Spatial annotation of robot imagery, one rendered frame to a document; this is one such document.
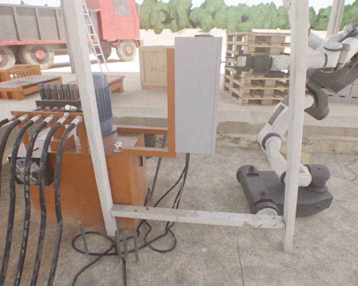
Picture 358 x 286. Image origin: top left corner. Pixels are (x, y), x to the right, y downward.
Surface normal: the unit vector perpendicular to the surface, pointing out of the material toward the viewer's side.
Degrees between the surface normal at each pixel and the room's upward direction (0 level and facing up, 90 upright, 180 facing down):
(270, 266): 0
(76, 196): 90
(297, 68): 93
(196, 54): 90
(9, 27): 90
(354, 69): 81
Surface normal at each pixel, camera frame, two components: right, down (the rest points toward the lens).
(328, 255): 0.00, -0.91
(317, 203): 0.32, 0.39
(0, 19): 0.75, 0.27
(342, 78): -0.30, 0.24
